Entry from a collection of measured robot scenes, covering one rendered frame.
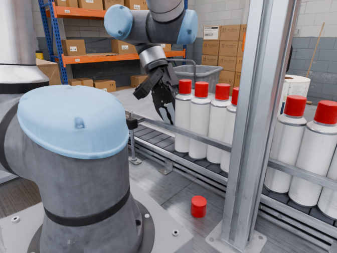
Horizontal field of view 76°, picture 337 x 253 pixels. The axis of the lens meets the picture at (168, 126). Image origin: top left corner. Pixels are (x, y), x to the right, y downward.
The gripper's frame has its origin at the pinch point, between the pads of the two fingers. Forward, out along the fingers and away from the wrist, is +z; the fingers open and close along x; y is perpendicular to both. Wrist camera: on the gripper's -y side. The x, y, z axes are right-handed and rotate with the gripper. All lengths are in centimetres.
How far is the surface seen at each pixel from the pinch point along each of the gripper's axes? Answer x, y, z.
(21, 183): 24.2, -36.8, -1.9
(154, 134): 12.1, 1.6, -0.5
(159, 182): 1.0, -11.7, 11.5
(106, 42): 331, 226, -208
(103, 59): 276, 166, -147
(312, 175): -32.2, -4.1, 15.4
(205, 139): -12.7, -4.2, 4.5
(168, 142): 5.5, 0.2, 3.3
